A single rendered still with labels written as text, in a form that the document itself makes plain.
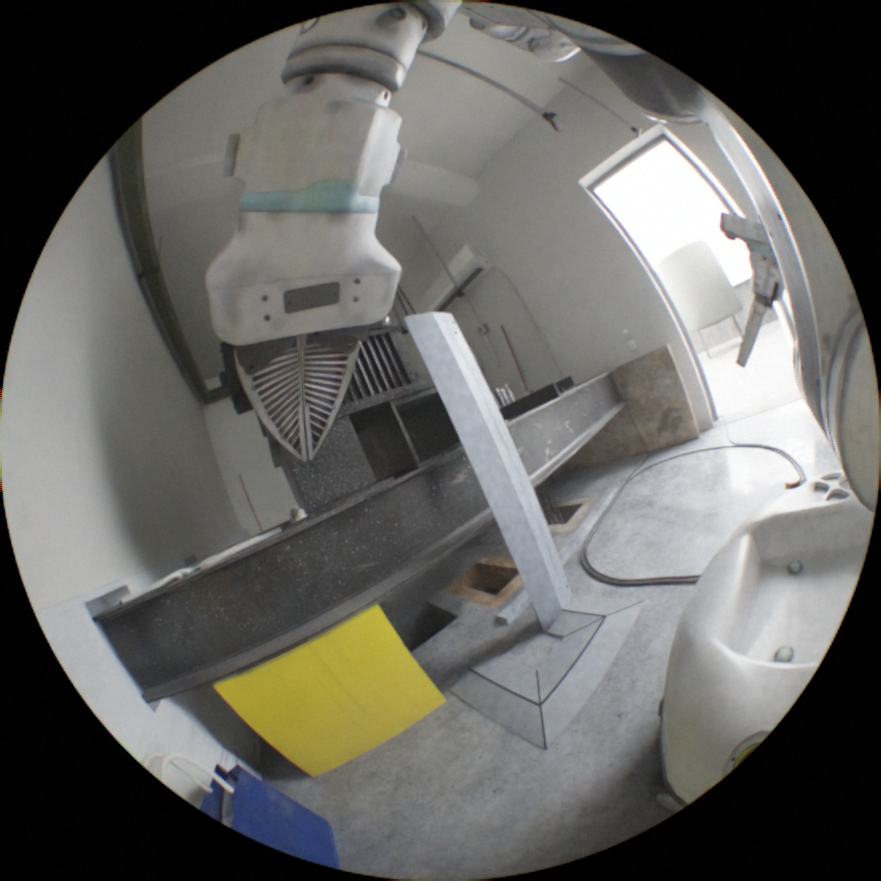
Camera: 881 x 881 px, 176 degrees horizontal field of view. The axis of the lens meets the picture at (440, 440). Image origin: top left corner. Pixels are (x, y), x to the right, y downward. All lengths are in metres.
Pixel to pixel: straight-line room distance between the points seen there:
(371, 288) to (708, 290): 6.30
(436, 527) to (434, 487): 0.12
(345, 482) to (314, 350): 0.59
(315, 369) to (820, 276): 0.39
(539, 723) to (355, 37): 0.93
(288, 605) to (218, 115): 2.40
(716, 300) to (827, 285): 6.08
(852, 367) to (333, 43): 0.32
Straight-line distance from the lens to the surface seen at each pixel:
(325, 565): 0.77
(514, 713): 0.84
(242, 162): 0.15
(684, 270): 6.42
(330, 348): 0.19
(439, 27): 0.19
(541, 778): 0.75
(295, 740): 0.92
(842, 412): 0.27
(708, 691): 0.39
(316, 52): 0.16
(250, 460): 4.12
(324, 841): 0.87
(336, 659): 0.77
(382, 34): 0.16
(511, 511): 0.82
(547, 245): 2.56
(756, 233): 0.57
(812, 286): 0.31
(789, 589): 0.56
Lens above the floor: 0.70
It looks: level
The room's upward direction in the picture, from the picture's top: 25 degrees counter-clockwise
